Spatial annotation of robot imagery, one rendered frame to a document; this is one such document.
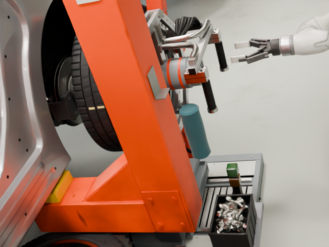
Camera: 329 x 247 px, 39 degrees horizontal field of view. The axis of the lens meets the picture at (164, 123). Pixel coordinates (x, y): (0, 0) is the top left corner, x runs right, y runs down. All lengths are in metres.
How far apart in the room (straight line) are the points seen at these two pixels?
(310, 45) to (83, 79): 0.97
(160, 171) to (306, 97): 1.88
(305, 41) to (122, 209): 1.04
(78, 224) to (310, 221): 1.15
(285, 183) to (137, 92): 1.43
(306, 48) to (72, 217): 1.20
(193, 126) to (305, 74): 1.67
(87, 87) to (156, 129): 0.52
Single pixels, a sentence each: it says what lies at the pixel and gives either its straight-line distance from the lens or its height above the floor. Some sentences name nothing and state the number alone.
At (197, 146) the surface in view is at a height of 0.56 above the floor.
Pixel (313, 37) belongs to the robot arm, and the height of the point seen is 0.87.
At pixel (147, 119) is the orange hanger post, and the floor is 1.05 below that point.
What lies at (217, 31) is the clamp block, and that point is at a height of 0.95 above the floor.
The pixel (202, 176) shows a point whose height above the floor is 0.17.
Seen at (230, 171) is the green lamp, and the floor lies 0.65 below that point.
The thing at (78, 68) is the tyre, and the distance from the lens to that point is 1.95.
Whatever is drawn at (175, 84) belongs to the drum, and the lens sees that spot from 2.06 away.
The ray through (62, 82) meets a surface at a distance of 2.18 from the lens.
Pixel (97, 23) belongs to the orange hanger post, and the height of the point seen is 1.38.
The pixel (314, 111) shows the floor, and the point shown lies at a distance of 3.17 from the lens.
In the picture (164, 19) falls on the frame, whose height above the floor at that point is 1.06.
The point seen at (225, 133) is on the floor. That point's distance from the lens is 3.12.
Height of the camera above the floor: 1.81
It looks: 32 degrees down
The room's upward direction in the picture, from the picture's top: 18 degrees counter-clockwise
